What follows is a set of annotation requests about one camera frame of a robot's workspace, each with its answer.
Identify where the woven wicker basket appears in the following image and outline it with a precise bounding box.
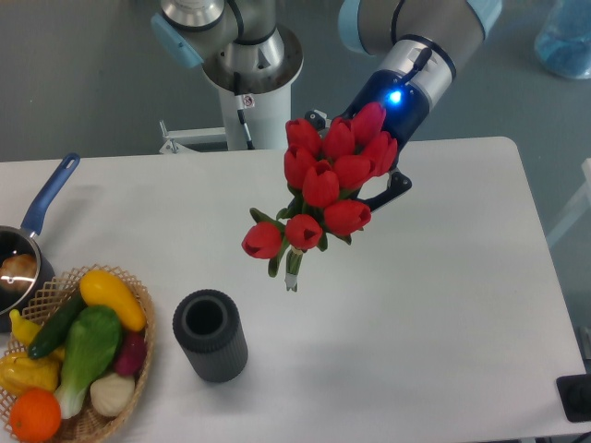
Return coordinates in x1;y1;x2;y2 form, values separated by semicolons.
19;265;156;442

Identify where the blue handled saucepan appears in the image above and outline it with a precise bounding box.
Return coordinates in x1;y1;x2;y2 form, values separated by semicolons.
1;153;80;333

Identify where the brown bread roll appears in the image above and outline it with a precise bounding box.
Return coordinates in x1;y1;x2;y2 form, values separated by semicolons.
1;254;37;294

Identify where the yellow bell pepper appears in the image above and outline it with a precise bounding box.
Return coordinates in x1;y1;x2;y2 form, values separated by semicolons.
1;352;61;397

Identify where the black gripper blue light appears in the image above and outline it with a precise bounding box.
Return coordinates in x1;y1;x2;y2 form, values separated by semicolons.
304;69;430;212

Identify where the yellow banana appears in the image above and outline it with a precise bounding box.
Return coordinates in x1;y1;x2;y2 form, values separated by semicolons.
9;309;66;363

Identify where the black device at table edge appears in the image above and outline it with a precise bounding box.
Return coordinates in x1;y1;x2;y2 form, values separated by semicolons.
556;374;590;423

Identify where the green bok choy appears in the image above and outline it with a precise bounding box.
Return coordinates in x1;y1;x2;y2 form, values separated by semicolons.
54;305;122;420

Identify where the blue glass flask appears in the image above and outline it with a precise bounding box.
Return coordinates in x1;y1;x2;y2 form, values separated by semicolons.
534;0;590;79

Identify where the dark grey ribbed vase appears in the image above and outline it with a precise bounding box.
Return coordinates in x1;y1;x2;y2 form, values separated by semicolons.
173;289;248;383

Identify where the white furniture frame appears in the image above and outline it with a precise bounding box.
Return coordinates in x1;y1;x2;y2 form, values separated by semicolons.
546;158;590;248

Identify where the dark green cucumber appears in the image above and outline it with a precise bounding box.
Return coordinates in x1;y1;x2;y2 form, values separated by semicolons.
28;292;87;359

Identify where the orange fruit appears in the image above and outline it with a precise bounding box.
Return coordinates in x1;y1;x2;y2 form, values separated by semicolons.
8;389;62;442

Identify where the yellow squash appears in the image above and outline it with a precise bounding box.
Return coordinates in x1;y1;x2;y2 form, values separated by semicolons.
79;269;147;332

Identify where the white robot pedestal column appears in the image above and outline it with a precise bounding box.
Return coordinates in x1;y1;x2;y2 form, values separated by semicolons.
217;82;292;151

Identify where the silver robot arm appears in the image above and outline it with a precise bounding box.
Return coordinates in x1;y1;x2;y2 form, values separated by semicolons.
151;1;502;150

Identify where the white garlic bulb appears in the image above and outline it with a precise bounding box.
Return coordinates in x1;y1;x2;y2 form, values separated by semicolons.
90;372;135;417

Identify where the red tulip bouquet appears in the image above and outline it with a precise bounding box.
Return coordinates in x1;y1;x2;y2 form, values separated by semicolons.
242;102;399;291

